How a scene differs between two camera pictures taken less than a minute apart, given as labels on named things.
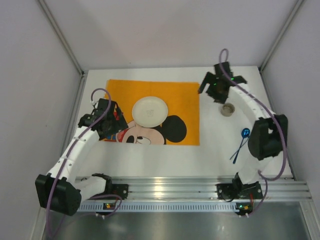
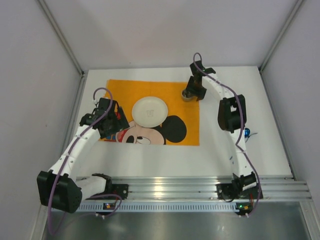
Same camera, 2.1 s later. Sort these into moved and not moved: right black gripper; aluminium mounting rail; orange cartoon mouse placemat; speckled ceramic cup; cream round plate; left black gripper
Moved: speckled ceramic cup; right black gripper
Not moved: cream round plate; orange cartoon mouse placemat; aluminium mounting rail; left black gripper
